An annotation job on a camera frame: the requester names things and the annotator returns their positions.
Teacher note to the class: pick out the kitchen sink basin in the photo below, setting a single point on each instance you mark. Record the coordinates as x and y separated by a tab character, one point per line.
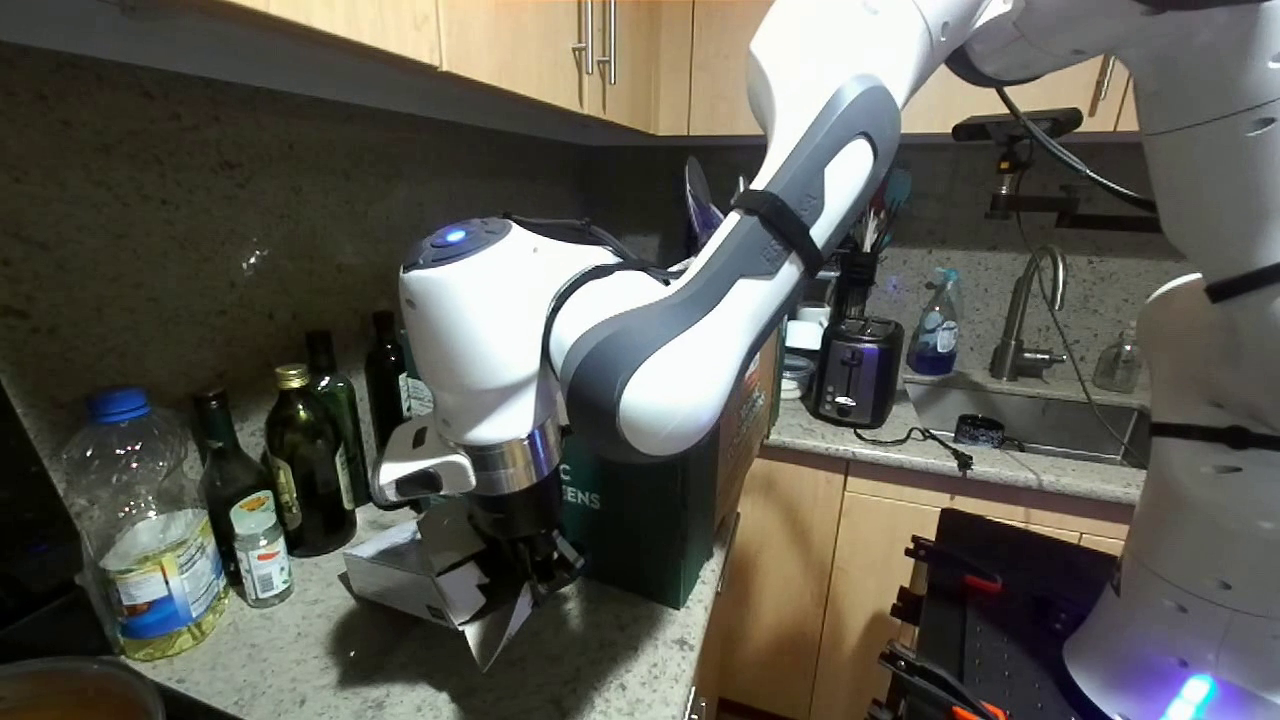
1040	420

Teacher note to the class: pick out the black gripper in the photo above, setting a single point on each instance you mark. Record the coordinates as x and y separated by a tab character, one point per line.
515	512

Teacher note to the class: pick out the metal sink faucet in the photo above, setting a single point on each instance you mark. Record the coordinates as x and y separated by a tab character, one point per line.
1022	323

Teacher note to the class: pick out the clear soap dispenser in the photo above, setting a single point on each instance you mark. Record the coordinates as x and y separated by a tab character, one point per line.
1122	362

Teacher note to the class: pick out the black orange clamp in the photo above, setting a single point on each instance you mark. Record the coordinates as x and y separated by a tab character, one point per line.
941	684
960	570

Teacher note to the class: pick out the dark purple toaster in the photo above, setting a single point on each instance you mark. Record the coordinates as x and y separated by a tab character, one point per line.
854	373

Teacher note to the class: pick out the dark bottle with gold cap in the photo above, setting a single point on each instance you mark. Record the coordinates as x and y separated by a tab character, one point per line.
308	466

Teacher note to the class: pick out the wooden lower cabinet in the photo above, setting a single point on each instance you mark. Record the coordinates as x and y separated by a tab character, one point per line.
826	587

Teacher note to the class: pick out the clear jug with blue cap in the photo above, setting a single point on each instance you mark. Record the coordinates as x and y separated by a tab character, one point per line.
142	533

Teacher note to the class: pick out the green brown produce cardboard box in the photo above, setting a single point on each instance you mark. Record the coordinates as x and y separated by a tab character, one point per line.
654	521

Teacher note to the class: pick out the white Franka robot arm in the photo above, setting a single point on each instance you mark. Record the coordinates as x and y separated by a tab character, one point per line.
692	332

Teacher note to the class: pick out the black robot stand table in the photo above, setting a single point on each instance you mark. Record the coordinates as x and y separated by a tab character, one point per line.
1040	615

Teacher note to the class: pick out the brown round pot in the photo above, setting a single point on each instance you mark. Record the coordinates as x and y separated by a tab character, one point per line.
64	692

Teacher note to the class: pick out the small white appliance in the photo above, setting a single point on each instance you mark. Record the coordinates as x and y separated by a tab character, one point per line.
800	342

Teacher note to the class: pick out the black camera on stand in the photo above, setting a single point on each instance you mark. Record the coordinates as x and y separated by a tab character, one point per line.
1018	127

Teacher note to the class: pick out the dark bottle with white label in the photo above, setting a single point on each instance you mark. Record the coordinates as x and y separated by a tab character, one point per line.
244	521

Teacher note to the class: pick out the blue spray bottle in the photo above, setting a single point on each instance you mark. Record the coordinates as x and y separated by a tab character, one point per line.
934	342

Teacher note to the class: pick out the dark utensil holder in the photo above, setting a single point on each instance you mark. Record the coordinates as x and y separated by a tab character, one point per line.
861	267

